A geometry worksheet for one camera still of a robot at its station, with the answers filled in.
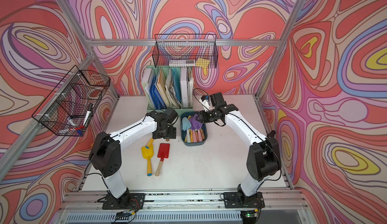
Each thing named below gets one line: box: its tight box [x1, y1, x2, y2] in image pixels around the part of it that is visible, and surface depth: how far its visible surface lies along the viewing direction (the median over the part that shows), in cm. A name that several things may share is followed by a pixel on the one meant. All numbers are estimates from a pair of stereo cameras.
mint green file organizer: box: [141, 65, 194, 117], surface depth 100 cm
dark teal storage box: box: [180, 110, 208, 147], surface depth 97 cm
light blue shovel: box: [181, 117, 192, 131], surface depth 101 cm
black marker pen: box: [82, 102, 94, 128], surface depth 70 cm
